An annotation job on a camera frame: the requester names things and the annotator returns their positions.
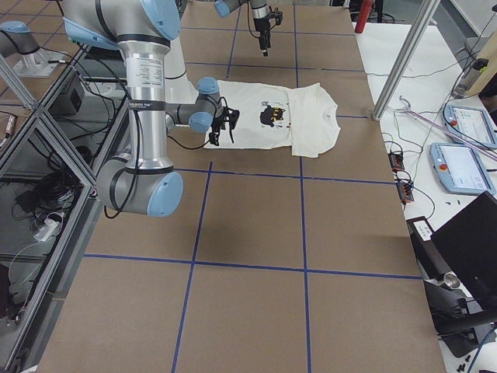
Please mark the aluminium frame post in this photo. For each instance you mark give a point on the aluminium frame post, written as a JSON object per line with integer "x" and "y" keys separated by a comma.
{"x": 414, "y": 36}

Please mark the black laptop monitor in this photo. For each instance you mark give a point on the black laptop monitor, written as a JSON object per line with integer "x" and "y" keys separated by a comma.
{"x": 467, "y": 242}

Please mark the blue teach pendant far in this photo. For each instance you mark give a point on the blue teach pendant far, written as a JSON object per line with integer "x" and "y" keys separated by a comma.
{"x": 472, "y": 124}

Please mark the black box with label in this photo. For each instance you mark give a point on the black box with label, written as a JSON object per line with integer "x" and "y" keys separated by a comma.
{"x": 429, "y": 257}

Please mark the blue teach pendant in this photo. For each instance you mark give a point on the blue teach pendant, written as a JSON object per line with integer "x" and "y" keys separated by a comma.
{"x": 472, "y": 124}
{"x": 460, "y": 169}

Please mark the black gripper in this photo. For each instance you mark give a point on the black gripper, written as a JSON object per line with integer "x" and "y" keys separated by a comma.
{"x": 217, "y": 126}
{"x": 258, "y": 24}

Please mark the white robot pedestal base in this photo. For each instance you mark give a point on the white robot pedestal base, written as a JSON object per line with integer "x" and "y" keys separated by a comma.
{"x": 178, "y": 88}

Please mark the cream long-sleeve cat shirt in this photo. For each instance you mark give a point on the cream long-sleeve cat shirt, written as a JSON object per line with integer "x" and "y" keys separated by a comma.
{"x": 274, "y": 116}

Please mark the blue teach pendant near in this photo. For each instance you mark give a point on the blue teach pendant near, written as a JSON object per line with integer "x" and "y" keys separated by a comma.
{"x": 460, "y": 169}

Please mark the red bottle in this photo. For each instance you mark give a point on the red bottle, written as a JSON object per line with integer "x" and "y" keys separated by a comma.
{"x": 363, "y": 16}

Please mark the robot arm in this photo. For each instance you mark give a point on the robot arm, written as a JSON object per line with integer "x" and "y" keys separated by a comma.
{"x": 143, "y": 180}
{"x": 226, "y": 7}

